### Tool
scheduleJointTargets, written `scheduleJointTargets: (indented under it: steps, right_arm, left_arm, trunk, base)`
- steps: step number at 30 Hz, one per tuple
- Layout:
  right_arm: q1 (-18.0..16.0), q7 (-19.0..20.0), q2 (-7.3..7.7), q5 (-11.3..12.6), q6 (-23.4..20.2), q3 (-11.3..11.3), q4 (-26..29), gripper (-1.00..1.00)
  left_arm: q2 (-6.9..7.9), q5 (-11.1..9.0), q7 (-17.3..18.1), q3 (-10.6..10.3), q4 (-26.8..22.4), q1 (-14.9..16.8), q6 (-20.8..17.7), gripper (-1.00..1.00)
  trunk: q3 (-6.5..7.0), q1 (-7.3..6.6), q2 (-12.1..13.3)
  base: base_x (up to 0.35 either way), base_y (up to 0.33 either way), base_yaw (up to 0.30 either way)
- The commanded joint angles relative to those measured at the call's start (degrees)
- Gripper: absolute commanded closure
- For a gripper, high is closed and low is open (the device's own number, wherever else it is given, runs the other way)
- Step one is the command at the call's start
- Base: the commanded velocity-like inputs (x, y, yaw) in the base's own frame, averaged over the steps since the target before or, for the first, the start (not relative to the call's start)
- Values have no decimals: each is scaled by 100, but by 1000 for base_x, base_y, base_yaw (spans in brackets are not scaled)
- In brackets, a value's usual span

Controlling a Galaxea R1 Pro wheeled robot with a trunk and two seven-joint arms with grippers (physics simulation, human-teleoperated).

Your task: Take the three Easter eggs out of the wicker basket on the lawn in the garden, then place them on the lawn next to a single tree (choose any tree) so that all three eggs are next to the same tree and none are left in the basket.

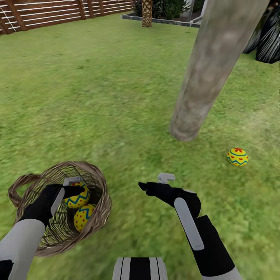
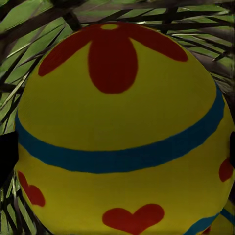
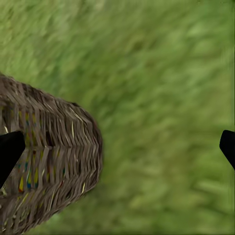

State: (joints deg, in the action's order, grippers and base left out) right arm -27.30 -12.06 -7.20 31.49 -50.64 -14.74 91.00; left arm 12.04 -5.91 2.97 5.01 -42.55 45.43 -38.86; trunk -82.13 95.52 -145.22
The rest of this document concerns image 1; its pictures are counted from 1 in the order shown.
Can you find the easter egg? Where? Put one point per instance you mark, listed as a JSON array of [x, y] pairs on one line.
[[237, 156], [76, 202], [82, 215]]

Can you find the wicker basket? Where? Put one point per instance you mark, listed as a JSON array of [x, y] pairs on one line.
[[99, 217]]

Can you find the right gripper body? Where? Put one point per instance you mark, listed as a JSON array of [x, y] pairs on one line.
[[156, 189]]

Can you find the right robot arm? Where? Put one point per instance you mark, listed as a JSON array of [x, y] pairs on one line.
[[212, 258]]

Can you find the robot trunk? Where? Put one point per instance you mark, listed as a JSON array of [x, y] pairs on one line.
[[133, 268]]

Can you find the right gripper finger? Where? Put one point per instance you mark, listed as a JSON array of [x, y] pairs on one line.
[[143, 186]]

